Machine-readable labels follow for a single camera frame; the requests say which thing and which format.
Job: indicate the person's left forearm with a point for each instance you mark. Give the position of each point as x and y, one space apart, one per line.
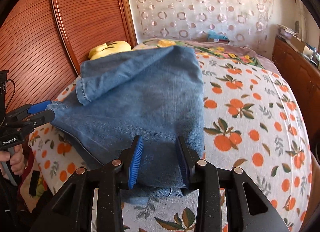
7 202

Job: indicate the long wooden cabinet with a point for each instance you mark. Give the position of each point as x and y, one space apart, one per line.
295 72

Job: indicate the circle pattern sheer curtain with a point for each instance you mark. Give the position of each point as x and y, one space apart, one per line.
200 2

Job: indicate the blue denim pants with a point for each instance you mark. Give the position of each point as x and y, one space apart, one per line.
150 97

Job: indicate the stack of papers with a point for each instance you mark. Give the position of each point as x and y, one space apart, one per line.
286 31

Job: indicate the tan printed cloth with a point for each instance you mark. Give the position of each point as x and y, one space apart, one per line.
42 197

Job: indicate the orange fruit print bed sheet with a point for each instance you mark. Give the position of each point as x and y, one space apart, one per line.
250 147

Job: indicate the black rectangular object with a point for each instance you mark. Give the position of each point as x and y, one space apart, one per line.
34 183

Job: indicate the pink floral blanket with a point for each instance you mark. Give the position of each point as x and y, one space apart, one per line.
220 47

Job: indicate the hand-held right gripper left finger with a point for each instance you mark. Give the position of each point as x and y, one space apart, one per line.
135 164

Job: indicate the open cardboard box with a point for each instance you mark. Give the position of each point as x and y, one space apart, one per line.
300 44

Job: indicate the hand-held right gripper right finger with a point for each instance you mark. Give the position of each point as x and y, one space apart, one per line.
183 164

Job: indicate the white floral window curtain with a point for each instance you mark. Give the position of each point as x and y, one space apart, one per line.
303 19

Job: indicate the wooden slatted wardrobe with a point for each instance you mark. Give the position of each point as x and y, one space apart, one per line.
87 9

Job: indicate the yellow plush toy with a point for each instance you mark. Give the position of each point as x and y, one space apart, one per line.
112 47

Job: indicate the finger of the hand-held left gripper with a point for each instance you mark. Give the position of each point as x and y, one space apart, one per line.
40 107
42 118

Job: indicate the person's left hand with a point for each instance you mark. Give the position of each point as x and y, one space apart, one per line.
17 159

